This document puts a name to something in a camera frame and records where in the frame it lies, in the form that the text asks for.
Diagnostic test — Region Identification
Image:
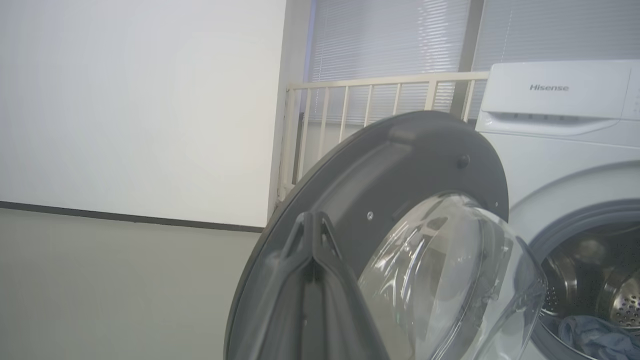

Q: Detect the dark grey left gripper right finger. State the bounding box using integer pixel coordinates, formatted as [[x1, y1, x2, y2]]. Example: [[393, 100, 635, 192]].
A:
[[306, 211, 391, 360]]

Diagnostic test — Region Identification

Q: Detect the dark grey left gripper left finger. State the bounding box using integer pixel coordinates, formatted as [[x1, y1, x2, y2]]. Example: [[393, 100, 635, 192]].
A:
[[227, 211, 316, 360]]

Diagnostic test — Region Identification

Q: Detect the round dark glass washer door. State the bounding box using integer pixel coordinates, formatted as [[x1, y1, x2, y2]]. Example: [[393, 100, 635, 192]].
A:
[[223, 110, 548, 360]]

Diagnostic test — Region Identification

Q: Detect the blue printed garment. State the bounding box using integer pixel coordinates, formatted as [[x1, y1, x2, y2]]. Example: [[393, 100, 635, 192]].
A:
[[557, 315, 640, 360]]

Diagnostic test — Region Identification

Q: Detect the stainless steel washing machine drum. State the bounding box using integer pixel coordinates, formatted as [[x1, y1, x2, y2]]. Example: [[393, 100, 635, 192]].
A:
[[542, 222, 640, 331]]

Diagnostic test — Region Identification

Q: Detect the white Hisense washing machine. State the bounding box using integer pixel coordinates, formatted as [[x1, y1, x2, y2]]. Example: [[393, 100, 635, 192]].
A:
[[475, 60, 640, 360]]

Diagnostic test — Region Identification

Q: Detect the cream metal railing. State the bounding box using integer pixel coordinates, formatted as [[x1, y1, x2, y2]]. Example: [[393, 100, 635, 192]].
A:
[[277, 71, 490, 201]]

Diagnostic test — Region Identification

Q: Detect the white detergent drawer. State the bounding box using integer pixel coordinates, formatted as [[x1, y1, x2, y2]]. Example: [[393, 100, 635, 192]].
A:
[[481, 61, 632, 136]]

